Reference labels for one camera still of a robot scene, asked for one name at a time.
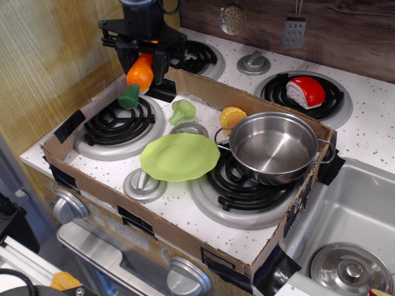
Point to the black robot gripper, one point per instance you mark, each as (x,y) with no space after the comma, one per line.
(144,29)

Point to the orange toy carrot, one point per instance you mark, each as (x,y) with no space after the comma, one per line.
(139,79)

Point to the light green plastic plate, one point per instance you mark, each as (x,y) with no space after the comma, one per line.
(179,157)

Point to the back left black burner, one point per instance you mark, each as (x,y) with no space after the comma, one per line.
(202,59)

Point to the black burner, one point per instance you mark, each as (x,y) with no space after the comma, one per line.
(202,59)
(230,198)
(334,112)
(116,133)

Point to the green toy broccoli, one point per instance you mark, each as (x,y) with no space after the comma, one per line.
(182,109)

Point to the front left black burner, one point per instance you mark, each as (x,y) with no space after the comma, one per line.
(116,133)

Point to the middle silver stovetop knob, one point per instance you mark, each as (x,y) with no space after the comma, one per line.
(190,127)

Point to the silver stovetop knob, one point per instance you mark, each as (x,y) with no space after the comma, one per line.
(254,64)
(141,187)
(190,127)

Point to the silver hanging skimmer ladle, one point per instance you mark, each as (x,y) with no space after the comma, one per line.
(232,18)

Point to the yellow toy corn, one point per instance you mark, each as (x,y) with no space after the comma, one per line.
(230,116)

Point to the back silver stovetop knob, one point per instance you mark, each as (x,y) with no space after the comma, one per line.
(254,64)

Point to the front silver stovetop knob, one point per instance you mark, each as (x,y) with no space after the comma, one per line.
(141,187)

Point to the grey hanging spatula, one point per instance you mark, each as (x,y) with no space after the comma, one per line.
(294,29)

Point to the stainless steel pot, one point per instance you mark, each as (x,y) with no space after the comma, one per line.
(275,148)

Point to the brown cardboard fence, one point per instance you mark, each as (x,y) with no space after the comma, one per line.
(172,224)

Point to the front right black burner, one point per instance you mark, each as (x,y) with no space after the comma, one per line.
(230,198)

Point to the red white toy cheese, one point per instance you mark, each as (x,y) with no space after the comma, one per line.
(306,92)

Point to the left silver oven knob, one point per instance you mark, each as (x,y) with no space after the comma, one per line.
(68,207)

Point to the silver oven knob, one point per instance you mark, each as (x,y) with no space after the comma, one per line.
(185,278)
(68,207)

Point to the back right black burner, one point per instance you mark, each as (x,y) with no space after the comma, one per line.
(334,112)

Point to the right silver oven knob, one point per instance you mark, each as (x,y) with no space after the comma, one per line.
(185,278)

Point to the yellow sponge piece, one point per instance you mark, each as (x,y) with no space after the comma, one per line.
(64,281)

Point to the grey metal sink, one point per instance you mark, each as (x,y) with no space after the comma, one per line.
(357,207)

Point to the silver pot lid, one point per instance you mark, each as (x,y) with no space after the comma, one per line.
(349,269)

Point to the silver oven door handle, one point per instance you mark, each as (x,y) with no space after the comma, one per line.
(103,261)

